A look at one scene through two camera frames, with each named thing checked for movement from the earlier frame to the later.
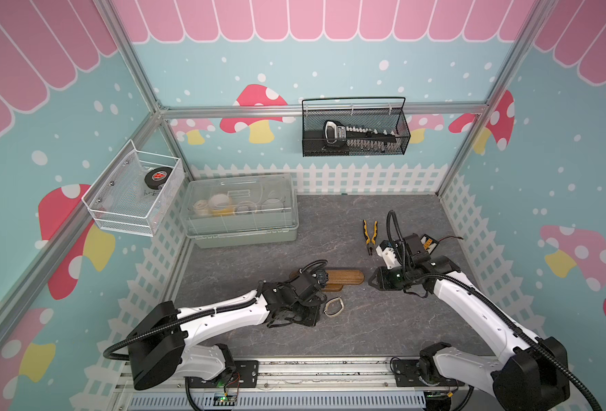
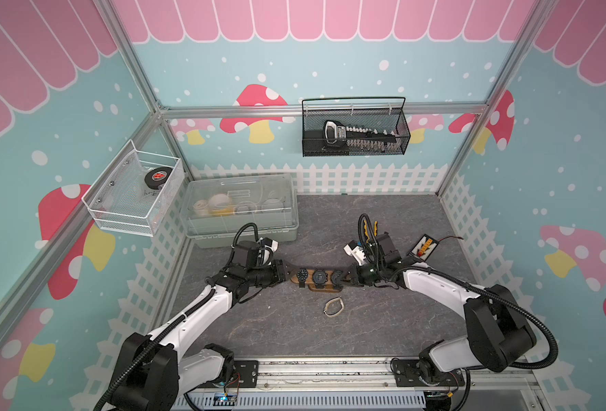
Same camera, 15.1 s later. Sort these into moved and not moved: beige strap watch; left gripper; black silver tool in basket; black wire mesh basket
Moved: left gripper
Not moved: black wire mesh basket; black silver tool in basket; beige strap watch
